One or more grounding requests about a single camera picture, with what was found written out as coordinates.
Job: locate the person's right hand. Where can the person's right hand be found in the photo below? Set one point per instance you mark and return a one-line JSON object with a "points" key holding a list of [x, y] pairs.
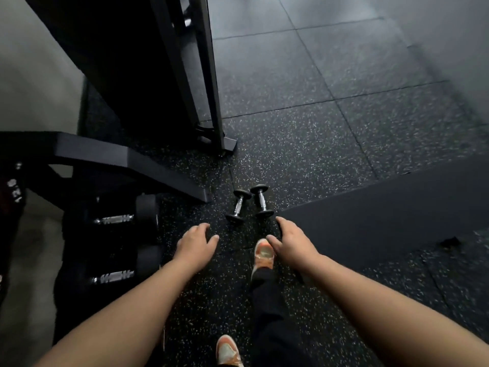
{"points": [[296, 246]]}

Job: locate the person's left hand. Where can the person's left hand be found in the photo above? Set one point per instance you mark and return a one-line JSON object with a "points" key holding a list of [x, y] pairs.
{"points": [[193, 246]]}

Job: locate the person's left thumb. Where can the person's left thumb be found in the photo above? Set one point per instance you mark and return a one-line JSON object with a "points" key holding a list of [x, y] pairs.
{"points": [[213, 241]]}

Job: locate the person's right thumb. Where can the person's right thumb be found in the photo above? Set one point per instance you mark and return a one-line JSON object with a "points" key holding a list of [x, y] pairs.
{"points": [[273, 241]]}

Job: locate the person's left forearm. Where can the person's left forearm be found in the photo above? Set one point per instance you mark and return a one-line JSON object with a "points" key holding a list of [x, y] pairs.
{"points": [[126, 321]]}

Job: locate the person's right forearm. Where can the person's right forearm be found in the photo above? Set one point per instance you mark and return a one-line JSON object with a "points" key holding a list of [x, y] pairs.
{"points": [[382, 313]]}

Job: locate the orange grey sneaker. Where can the orange grey sneaker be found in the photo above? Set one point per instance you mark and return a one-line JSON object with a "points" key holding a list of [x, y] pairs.
{"points": [[228, 351], [264, 254]]}

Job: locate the small black chrome dumbbell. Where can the small black chrome dumbbell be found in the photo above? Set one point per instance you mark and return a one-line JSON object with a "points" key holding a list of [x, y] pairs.
{"points": [[262, 201], [238, 206]]}

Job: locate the large black dumbbell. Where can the large black dumbbell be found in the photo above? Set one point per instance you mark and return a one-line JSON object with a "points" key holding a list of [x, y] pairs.
{"points": [[147, 212], [149, 263]]}

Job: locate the black trousers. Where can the black trousers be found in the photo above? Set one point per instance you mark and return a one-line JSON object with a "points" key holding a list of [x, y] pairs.
{"points": [[267, 321]]}

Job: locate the black rubber exercise mat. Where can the black rubber exercise mat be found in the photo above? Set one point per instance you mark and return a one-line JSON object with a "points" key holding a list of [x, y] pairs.
{"points": [[382, 214]]}

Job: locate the black dumbbell rack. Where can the black dumbbell rack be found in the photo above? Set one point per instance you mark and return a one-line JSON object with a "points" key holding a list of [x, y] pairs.
{"points": [[95, 149]]}

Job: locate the dark printed dumbbell head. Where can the dark printed dumbbell head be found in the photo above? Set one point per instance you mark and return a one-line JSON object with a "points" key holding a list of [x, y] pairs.
{"points": [[11, 194]]}

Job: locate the black metal rack frame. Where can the black metal rack frame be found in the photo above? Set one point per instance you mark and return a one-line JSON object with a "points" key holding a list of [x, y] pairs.
{"points": [[208, 72]]}

